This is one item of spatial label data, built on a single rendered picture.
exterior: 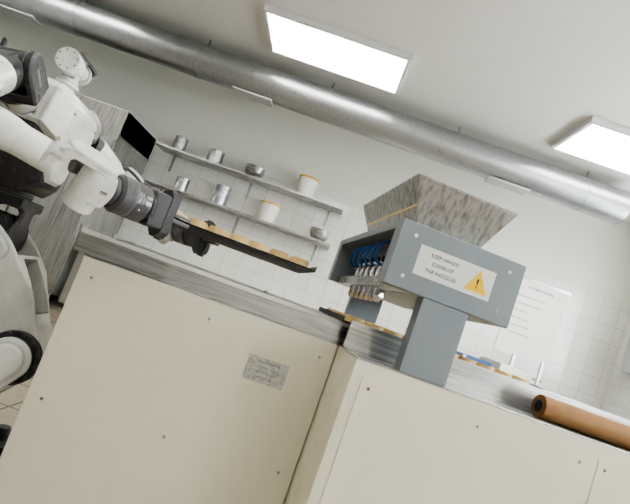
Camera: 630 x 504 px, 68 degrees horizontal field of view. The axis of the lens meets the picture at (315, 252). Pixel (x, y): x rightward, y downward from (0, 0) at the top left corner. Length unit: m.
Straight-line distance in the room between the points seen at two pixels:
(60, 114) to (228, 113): 4.49
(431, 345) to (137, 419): 0.74
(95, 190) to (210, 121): 4.82
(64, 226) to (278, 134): 2.48
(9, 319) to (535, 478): 1.38
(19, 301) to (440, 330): 1.09
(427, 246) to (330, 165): 4.46
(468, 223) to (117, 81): 5.47
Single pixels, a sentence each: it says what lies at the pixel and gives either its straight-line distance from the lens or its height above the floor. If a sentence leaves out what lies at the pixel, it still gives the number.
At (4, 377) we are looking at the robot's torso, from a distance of 1.45.
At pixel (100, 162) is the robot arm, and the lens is 1.05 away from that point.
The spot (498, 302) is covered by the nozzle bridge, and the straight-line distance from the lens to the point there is 1.21.
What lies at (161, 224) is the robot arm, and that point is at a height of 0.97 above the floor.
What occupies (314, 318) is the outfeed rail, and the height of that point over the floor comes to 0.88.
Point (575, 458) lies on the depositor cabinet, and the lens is 1.39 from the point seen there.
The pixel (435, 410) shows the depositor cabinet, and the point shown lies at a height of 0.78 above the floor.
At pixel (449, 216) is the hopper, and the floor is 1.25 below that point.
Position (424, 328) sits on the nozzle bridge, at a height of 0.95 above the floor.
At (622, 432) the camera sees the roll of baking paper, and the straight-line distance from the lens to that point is 1.52.
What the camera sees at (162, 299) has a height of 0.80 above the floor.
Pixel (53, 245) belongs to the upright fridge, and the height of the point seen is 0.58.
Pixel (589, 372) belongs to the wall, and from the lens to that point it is 6.17.
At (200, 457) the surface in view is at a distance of 1.33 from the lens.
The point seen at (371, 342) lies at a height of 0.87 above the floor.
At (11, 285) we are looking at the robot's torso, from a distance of 1.47.
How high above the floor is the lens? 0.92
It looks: 6 degrees up
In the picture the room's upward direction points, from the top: 20 degrees clockwise
